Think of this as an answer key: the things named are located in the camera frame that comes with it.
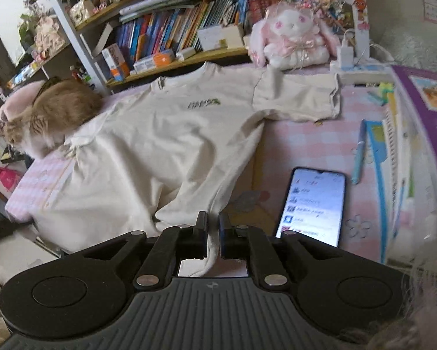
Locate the blue pen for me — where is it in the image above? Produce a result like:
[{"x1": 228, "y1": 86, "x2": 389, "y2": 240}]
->
[{"x1": 351, "y1": 120, "x2": 367, "y2": 185}]

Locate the black smartphone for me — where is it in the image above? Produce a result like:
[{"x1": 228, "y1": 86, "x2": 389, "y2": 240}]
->
[{"x1": 275, "y1": 167, "x2": 347, "y2": 248}]

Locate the white plug-in charger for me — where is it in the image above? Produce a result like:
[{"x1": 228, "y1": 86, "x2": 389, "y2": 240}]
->
[{"x1": 337, "y1": 38, "x2": 356, "y2": 69}]

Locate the white power strip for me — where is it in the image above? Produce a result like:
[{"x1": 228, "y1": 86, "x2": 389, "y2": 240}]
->
[{"x1": 330, "y1": 60, "x2": 394, "y2": 85}]

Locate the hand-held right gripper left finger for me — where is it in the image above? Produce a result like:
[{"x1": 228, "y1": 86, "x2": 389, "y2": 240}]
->
[{"x1": 72, "y1": 211, "x2": 209, "y2": 289}]

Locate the pink and white plush bunny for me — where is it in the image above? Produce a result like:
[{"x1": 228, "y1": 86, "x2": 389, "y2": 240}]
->
[{"x1": 249, "y1": 2, "x2": 341, "y2": 70}]

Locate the pink plush cushion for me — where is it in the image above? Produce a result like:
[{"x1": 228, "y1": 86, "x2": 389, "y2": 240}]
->
[{"x1": 0, "y1": 80, "x2": 48, "y2": 125}]

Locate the pastel tinsel decoration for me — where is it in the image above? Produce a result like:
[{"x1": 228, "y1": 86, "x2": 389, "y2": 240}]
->
[{"x1": 283, "y1": 0, "x2": 352, "y2": 30}]

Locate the white beaded handbag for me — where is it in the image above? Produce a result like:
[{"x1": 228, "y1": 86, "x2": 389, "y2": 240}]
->
[{"x1": 67, "y1": 0, "x2": 95, "y2": 27}]

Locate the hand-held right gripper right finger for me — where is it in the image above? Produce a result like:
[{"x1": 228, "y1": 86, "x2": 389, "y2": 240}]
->
[{"x1": 219, "y1": 212, "x2": 350, "y2": 288}]

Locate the white paper box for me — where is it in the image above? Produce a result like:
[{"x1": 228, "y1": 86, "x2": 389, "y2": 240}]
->
[{"x1": 197, "y1": 24, "x2": 245, "y2": 50}]

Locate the yellow and green eraser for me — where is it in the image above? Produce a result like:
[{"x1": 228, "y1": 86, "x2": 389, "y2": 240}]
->
[{"x1": 367, "y1": 82, "x2": 396, "y2": 107}]

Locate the fluffy pale fabric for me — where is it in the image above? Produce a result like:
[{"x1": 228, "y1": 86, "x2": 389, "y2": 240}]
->
[{"x1": 340, "y1": 211, "x2": 437, "y2": 350}]

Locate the pink bag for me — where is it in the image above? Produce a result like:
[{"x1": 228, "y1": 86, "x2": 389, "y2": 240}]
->
[{"x1": 0, "y1": 165, "x2": 22, "y2": 193}]

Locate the pink flower bouquet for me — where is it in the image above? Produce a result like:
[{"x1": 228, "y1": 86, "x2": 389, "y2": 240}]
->
[{"x1": 19, "y1": 12, "x2": 66, "y2": 58}]

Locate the wooden bookshelf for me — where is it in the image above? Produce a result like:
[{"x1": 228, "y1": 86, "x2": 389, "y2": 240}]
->
[{"x1": 7, "y1": 0, "x2": 350, "y2": 93}]

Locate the cream short-sleeved t-shirt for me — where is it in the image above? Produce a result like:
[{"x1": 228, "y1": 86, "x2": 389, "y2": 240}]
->
[{"x1": 32, "y1": 61, "x2": 341, "y2": 278}]

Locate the white and orange medicine box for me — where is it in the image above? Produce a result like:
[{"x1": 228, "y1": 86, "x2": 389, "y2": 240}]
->
[{"x1": 134, "y1": 49, "x2": 177, "y2": 74}]

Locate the orange fluffy cat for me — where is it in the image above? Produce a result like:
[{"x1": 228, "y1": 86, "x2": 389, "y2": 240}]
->
[{"x1": 3, "y1": 78, "x2": 104, "y2": 159}]

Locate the row of colourful books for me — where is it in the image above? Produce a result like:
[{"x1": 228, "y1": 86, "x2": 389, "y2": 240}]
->
[{"x1": 114, "y1": 0, "x2": 253, "y2": 67}]

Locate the stack of upright workbooks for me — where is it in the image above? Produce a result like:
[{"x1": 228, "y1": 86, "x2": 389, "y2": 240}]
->
[{"x1": 364, "y1": 65, "x2": 437, "y2": 265}]

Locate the orange and blue box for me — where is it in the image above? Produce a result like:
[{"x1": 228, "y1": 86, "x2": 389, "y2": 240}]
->
[{"x1": 102, "y1": 43, "x2": 130, "y2": 81}]

